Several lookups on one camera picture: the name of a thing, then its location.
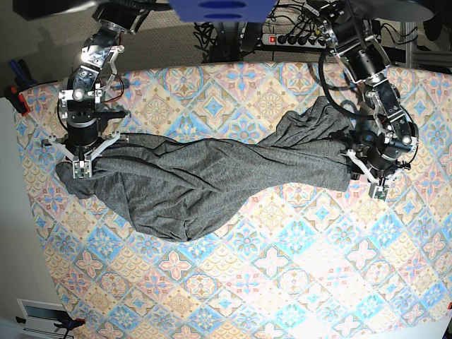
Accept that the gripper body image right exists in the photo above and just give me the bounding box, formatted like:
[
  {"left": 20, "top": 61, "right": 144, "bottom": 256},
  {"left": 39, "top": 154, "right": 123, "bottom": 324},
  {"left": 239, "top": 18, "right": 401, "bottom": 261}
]
[{"left": 340, "top": 137, "right": 412, "bottom": 200}]

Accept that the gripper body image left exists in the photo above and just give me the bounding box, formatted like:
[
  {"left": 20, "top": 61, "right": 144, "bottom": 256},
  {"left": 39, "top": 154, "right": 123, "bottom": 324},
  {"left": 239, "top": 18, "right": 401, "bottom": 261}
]
[{"left": 42, "top": 118, "right": 129, "bottom": 179}]

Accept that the grey t-shirt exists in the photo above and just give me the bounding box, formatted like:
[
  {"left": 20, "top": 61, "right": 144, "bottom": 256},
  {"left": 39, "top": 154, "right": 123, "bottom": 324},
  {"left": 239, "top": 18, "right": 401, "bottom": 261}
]
[{"left": 56, "top": 97, "right": 350, "bottom": 242}]

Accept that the red black clamp left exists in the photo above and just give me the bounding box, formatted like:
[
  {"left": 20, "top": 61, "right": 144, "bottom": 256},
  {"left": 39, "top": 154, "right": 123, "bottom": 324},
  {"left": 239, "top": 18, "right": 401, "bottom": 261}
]
[{"left": 4, "top": 86, "right": 30, "bottom": 117}]

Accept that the patterned tile tablecloth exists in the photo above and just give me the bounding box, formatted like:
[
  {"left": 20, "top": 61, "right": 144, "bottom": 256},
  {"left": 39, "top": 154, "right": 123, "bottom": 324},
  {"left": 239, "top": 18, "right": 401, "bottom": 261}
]
[{"left": 15, "top": 68, "right": 451, "bottom": 338}]

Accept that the white power strip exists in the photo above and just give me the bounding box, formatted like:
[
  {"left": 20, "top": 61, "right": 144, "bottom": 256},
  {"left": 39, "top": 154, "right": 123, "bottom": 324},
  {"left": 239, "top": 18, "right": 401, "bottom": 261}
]
[{"left": 261, "top": 33, "right": 326, "bottom": 49}]

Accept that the black clamp bottom left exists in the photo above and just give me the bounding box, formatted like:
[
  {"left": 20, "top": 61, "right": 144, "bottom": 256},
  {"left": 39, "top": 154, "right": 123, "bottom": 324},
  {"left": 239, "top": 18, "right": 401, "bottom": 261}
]
[{"left": 16, "top": 316, "right": 85, "bottom": 336}]

